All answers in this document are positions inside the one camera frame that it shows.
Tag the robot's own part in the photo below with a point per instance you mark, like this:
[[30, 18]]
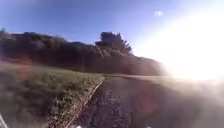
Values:
[[75, 126]]

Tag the grey gravel path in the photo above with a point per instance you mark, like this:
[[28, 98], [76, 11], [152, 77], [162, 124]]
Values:
[[140, 103]]

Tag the grass verge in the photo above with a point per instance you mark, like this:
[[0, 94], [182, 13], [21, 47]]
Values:
[[36, 90]]

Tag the wooded hillside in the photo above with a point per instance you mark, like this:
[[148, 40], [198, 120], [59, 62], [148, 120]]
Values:
[[76, 55]]

